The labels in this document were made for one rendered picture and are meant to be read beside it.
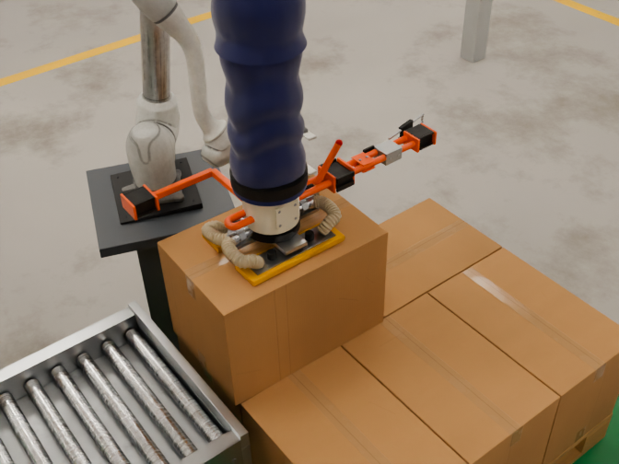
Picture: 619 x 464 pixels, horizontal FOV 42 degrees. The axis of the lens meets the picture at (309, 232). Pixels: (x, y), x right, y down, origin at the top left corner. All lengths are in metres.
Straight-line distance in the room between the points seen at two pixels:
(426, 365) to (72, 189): 2.48
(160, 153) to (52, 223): 1.52
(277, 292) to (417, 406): 0.58
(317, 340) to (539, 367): 0.72
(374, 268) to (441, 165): 1.99
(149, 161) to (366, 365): 1.03
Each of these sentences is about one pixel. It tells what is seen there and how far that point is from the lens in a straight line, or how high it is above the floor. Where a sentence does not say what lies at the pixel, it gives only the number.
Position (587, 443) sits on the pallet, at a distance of 3.16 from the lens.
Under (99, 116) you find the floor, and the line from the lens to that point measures 5.09.
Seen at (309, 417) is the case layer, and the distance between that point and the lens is 2.50.
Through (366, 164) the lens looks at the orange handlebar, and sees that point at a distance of 2.53.
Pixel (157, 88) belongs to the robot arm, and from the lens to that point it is 2.95.
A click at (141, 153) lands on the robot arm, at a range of 2.85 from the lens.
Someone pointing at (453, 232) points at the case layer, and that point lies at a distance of 3.15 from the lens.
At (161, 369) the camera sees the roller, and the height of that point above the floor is 0.55.
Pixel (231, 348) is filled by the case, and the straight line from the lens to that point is 2.35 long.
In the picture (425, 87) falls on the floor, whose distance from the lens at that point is 5.20.
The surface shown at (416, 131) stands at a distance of 2.68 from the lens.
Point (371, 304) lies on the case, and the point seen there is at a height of 0.66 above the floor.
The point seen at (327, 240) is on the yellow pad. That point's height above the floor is 0.97.
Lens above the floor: 2.53
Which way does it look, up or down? 40 degrees down
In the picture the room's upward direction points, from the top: 2 degrees counter-clockwise
